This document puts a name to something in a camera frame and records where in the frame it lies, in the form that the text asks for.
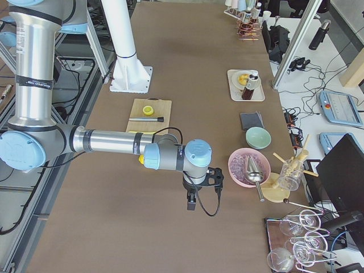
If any tea bottle in rack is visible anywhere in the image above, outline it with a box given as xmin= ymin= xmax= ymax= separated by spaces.
xmin=242 ymin=9 xmax=251 ymax=24

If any metal ice scoop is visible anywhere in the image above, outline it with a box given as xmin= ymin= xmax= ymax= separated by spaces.
xmin=245 ymin=155 xmax=265 ymax=202

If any steel muddler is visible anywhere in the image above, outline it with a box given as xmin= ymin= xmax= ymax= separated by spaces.
xmin=129 ymin=117 xmax=164 ymax=122

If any yellow plastic knife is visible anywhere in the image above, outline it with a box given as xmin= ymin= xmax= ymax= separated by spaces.
xmin=128 ymin=131 xmax=156 ymax=135

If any yellow lemon lower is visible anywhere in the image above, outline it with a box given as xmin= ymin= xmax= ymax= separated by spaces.
xmin=138 ymin=155 xmax=144 ymax=164

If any dark tea bottle on tray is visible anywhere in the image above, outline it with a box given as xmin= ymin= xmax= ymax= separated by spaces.
xmin=242 ymin=71 xmax=259 ymax=100

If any black thermos bottle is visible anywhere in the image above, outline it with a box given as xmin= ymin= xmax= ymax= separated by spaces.
xmin=308 ymin=19 xmax=331 ymax=50

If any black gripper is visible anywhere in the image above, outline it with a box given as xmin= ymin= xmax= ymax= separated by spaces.
xmin=183 ymin=175 xmax=208 ymax=210

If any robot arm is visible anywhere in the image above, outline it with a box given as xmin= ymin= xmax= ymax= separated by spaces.
xmin=1 ymin=1 xmax=222 ymax=210

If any blue teach pendant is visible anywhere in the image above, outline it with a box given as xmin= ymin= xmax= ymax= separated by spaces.
xmin=319 ymin=90 xmax=363 ymax=127
xmin=319 ymin=133 xmax=357 ymax=155

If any black monitor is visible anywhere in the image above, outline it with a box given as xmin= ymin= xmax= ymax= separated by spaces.
xmin=317 ymin=134 xmax=363 ymax=213

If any grey folded cloth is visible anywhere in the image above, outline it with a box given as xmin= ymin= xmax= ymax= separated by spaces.
xmin=239 ymin=111 xmax=264 ymax=131

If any braided donut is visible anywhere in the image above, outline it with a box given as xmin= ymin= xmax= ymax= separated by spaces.
xmin=238 ymin=74 xmax=250 ymax=86

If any wooden cutting board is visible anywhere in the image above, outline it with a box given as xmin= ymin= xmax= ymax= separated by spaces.
xmin=126 ymin=98 xmax=172 ymax=132

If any green bowl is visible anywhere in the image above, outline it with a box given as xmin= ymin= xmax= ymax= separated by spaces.
xmin=246 ymin=127 xmax=271 ymax=150

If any copper wire bottle rack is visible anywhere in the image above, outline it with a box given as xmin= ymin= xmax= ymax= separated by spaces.
xmin=237 ymin=18 xmax=262 ymax=40

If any round wooden stand base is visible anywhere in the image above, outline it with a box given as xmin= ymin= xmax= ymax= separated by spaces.
xmin=260 ymin=172 xmax=290 ymax=202

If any pink bowl with ice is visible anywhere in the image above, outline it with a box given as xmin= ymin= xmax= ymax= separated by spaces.
xmin=228 ymin=148 xmax=271 ymax=188

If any glass pitcher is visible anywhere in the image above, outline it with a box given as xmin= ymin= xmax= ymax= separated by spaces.
xmin=278 ymin=159 xmax=303 ymax=191

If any half lemon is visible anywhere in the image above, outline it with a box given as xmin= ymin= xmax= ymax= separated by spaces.
xmin=142 ymin=105 xmax=154 ymax=116

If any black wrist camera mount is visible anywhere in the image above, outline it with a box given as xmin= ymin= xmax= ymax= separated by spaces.
xmin=206 ymin=167 xmax=224 ymax=189

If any wine glass rack tray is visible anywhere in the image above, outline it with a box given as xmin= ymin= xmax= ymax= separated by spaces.
xmin=264 ymin=208 xmax=337 ymax=272

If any white plate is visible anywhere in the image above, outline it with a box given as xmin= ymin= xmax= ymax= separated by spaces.
xmin=231 ymin=71 xmax=261 ymax=90

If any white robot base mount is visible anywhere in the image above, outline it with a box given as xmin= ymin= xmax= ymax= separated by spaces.
xmin=102 ymin=0 xmax=152 ymax=94

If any cream rabbit tray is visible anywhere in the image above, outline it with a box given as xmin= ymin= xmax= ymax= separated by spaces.
xmin=227 ymin=69 xmax=265 ymax=102

